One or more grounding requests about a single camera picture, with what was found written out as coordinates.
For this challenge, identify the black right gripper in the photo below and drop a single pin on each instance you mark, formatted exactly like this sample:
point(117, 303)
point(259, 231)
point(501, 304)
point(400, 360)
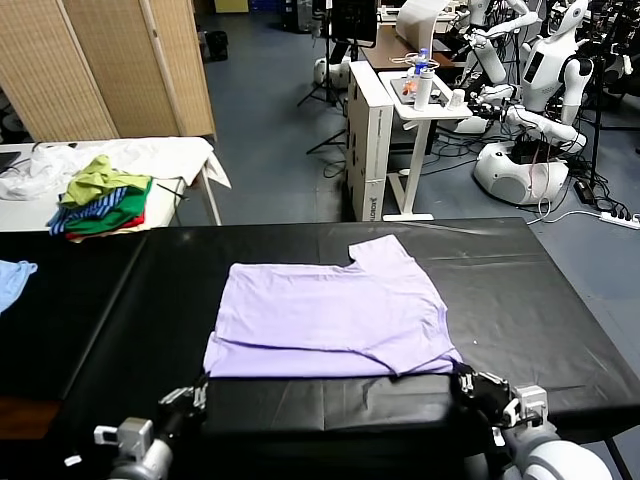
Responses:
point(495, 402)

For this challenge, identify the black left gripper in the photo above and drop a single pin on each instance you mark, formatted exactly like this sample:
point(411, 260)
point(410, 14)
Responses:
point(180, 420)

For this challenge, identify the lavender t-shirt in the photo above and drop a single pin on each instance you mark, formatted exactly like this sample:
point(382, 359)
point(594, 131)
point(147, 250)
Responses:
point(325, 320)

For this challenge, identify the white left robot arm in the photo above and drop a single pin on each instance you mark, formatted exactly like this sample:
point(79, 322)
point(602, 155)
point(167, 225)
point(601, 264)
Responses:
point(145, 462)

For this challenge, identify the white rounded robot base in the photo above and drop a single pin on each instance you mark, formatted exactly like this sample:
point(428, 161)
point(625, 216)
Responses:
point(505, 172)

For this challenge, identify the small white robot base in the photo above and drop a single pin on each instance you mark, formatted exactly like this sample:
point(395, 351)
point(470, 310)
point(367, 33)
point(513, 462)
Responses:
point(330, 72)

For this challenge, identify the white jointed robot arm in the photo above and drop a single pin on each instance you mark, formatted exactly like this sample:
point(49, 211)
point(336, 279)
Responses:
point(550, 127)

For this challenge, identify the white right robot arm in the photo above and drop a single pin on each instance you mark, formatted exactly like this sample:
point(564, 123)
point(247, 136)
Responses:
point(550, 455)

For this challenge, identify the beige garment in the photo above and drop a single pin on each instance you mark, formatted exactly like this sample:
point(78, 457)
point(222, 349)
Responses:
point(120, 233)

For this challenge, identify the red garment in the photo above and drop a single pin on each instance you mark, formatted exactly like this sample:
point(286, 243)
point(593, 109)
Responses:
point(132, 223)

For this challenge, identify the white folding table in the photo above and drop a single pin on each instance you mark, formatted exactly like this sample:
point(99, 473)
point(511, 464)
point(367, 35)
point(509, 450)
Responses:
point(212, 200)

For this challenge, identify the green garment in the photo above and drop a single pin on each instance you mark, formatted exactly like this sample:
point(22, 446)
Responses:
point(127, 205)

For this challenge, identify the thin black rod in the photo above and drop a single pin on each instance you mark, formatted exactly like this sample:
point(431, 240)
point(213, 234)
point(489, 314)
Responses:
point(172, 191)

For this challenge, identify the light blue garment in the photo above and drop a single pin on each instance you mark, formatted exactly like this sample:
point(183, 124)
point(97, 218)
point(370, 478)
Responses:
point(12, 285)

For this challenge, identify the blue striped garment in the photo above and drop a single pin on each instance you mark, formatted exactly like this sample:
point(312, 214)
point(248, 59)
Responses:
point(95, 207)

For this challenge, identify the white power strip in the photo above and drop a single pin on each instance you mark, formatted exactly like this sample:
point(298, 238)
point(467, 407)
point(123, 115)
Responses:
point(620, 217)

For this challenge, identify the black power adapter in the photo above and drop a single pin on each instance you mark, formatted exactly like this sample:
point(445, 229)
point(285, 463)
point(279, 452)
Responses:
point(583, 190)

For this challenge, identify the yellow-green garment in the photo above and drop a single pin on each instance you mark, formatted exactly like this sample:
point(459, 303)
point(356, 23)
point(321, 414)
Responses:
point(95, 180)

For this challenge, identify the white side table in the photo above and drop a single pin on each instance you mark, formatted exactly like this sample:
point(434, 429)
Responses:
point(422, 150)

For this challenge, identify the white tablecloth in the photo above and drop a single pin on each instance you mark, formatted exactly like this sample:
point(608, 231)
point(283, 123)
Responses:
point(160, 157)

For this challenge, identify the tall white cardboard box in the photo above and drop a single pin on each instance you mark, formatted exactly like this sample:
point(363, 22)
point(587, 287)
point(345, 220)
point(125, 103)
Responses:
point(372, 145)

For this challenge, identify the white crumpled garment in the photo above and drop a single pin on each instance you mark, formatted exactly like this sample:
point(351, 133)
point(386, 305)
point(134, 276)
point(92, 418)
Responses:
point(45, 167)

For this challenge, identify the white paper cup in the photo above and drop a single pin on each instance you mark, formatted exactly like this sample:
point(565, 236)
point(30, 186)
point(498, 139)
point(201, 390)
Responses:
point(457, 100)

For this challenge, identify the black pole stand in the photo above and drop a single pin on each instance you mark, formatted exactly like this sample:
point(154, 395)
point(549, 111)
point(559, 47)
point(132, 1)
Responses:
point(597, 125)

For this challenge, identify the white thermos bottle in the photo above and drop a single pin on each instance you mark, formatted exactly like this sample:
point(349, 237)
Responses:
point(422, 92)

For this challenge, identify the small orange object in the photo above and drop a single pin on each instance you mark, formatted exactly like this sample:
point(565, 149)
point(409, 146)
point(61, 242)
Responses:
point(409, 87)

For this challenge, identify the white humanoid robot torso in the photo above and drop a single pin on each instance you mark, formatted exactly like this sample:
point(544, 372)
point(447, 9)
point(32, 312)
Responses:
point(545, 70)

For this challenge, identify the slim white humanoid robot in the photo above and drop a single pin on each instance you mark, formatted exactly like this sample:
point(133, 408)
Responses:
point(490, 60)

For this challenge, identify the clear blue-capped water bottle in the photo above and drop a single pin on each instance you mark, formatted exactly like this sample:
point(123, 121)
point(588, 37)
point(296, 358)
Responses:
point(422, 60)

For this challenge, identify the black tripod stand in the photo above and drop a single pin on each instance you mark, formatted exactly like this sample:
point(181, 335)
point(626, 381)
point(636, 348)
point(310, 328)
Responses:
point(327, 75)

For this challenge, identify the brown wooden desk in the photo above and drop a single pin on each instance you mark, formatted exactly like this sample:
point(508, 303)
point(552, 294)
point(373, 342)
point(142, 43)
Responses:
point(385, 50)

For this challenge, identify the wicker folding screen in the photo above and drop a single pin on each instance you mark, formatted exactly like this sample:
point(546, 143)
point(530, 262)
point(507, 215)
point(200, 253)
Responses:
point(100, 65)

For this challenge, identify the black trash bin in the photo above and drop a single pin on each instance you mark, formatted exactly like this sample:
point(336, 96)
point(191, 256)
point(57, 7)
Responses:
point(217, 45)

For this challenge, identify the white curved shell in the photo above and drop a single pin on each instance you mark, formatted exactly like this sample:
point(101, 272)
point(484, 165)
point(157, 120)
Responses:
point(417, 22)

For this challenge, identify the black monitor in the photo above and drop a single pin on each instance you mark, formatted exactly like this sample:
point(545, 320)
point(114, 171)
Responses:
point(355, 20)

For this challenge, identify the beige storage cabinet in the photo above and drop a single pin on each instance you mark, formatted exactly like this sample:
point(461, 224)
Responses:
point(232, 6)

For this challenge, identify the blue storage cabinet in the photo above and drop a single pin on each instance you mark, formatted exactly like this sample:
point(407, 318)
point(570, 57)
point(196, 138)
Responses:
point(265, 5)

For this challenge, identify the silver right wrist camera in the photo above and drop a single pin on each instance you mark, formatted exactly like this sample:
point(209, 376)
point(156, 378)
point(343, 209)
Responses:
point(527, 402)

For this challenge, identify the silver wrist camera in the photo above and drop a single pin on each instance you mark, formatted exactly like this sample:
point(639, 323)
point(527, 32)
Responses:
point(527, 402)
point(130, 435)

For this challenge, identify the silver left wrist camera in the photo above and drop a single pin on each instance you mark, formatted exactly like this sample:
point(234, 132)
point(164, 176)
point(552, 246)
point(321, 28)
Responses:
point(130, 435)

